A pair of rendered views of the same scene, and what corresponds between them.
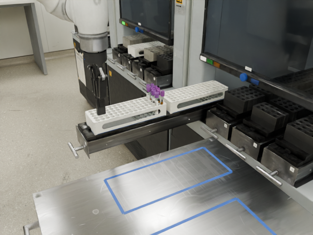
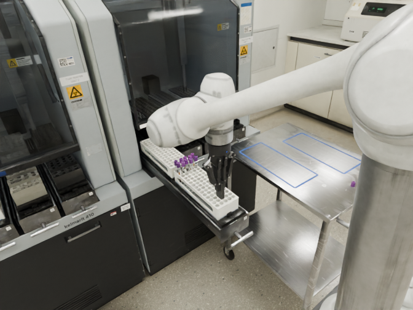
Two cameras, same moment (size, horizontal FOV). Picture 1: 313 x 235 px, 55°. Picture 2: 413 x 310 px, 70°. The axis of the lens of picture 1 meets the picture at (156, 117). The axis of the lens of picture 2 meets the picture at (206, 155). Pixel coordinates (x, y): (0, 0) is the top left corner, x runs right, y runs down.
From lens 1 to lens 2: 1.48 m
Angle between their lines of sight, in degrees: 78
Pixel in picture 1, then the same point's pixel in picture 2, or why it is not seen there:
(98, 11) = not seen: hidden behind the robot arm
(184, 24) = (95, 114)
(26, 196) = not seen: outside the picture
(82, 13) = not seen: hidden behind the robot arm
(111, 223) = (327, 178)
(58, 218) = (340, 198)
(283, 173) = (239, 136)
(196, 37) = (120, 115)
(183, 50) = (102, 140)
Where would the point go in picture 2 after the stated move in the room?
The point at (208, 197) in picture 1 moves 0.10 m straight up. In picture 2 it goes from (287, 149) to (289, 130)
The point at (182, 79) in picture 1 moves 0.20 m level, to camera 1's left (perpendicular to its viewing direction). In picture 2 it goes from (110, 168) to (102, 197)
